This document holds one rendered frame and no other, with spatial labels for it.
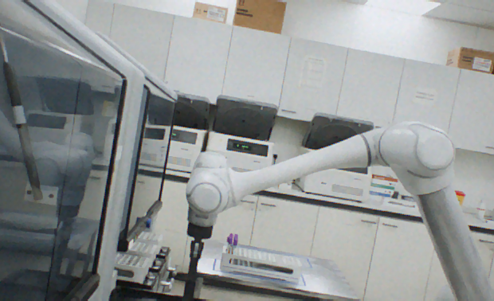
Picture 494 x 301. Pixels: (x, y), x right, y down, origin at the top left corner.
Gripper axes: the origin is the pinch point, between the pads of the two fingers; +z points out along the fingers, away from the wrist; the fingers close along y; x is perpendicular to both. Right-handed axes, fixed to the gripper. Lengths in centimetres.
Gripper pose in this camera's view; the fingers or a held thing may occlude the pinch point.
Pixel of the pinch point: (189, 289)
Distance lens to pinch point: 136.3
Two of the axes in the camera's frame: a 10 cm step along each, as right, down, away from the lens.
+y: 0.5, 0.7, -10.0
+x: 9.8, 1.7, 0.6
